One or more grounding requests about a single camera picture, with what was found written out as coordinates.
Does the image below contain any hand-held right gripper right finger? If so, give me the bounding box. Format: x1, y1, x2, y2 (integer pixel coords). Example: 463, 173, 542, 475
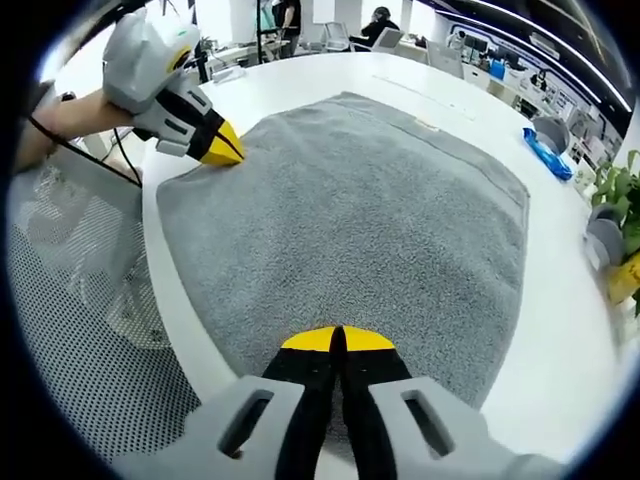
341, 325, 569, 480

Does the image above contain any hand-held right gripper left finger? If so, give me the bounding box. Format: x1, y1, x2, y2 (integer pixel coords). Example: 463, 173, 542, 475
117, 325, 336, 480

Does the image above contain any grey towel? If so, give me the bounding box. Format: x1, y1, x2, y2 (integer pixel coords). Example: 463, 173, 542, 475
156, 91, 531, 451

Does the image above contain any small white desk item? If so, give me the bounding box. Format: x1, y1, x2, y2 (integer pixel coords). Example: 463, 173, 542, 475
214, 64, 249, 84

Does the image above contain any black tripod stand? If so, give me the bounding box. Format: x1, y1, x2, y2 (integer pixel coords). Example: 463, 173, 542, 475
253, 0, 266, 66

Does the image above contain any white office chair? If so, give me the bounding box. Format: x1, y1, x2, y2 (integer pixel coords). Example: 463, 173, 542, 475
427, 39, 464, 79
372, 27, 405, 54
324, 22, 351, 54

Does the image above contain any grey mesh office chair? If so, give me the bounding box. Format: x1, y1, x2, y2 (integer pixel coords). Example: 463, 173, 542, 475
7, 147, 201, 466

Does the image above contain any yellow bottle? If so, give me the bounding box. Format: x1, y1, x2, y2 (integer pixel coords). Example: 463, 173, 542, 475
607, 262, 640, 306

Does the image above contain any grey curved plastic object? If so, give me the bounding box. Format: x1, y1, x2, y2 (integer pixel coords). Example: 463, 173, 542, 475
584, 203, 626, 271
532, 115, 571, 154

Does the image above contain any blue wipes packet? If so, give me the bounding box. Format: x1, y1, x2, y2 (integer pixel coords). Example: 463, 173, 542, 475
522, 127, 574, 182

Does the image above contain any green potted plant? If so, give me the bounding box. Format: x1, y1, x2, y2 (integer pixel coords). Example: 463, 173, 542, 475
592, 149, 640, 316

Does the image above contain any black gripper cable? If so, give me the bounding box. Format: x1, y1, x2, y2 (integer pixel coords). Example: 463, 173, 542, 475
27, 114, 144, 189

